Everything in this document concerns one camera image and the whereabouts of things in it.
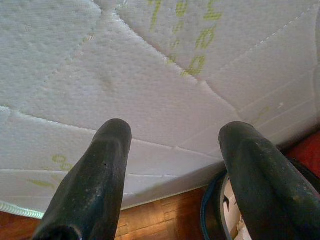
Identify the black round bin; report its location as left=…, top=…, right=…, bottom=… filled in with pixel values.
left=200, top=156, right=320, bottom=240

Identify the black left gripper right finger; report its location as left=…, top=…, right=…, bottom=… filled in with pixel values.
left=218, top=121, right=320, bottom=240

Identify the white printed packaging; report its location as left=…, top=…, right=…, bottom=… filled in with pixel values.
left=223, top=184, right=250, bottom=240

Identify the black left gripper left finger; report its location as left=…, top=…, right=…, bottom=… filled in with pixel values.
left=31, top=118, right=133, bottom=240

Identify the white quilted mattress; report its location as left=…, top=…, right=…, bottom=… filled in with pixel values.
left=0, top=0, right=320, bottom=219

